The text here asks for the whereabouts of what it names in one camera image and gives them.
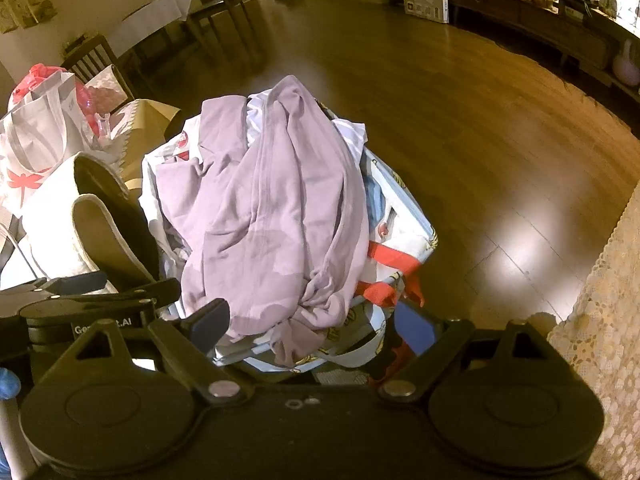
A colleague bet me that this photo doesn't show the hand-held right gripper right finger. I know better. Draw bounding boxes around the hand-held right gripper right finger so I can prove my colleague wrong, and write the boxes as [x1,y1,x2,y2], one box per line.
[367,304,586,406]

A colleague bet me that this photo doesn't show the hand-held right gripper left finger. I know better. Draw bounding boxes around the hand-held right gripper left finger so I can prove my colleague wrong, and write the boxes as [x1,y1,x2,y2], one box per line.
[47,299,248,406]

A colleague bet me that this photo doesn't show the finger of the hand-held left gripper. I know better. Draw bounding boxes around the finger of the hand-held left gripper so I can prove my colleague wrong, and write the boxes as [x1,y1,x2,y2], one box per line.
[19,277,182,319]
[0,270,109,307]

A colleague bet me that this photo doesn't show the printed laundry bag red handles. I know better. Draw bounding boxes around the printed laundry bag red handles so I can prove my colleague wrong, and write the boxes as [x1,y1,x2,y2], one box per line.
[137,127,443,378]

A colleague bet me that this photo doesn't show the lavender shirt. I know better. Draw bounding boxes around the lavender shirt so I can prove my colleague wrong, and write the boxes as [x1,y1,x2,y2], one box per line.
[150,75,373,368]

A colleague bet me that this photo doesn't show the person's left hand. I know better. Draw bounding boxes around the person's left hand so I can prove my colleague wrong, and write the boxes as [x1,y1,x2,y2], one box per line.
[0,366,22,399]

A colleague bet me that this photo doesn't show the cream canvas tote bag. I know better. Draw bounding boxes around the cream canvas tote bag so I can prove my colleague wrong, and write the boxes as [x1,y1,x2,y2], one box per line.
[20,152,162,296]

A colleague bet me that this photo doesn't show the white dragonfly print bag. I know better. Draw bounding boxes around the white dragonfly print bag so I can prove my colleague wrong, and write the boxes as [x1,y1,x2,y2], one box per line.
[0,70,101,221]

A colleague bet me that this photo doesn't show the brown paper bag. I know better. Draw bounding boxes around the brown paper bag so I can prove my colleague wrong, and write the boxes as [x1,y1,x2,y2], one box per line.
[107,99,183,188]

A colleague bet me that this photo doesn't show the dining table white cloth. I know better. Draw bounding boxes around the dining table white cloth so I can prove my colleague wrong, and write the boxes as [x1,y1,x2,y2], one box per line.
[106,0,194,57]

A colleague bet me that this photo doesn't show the long wooden sideboard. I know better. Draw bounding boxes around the long wooden sideboard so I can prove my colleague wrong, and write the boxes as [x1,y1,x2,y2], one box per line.
[447,0,640,92]

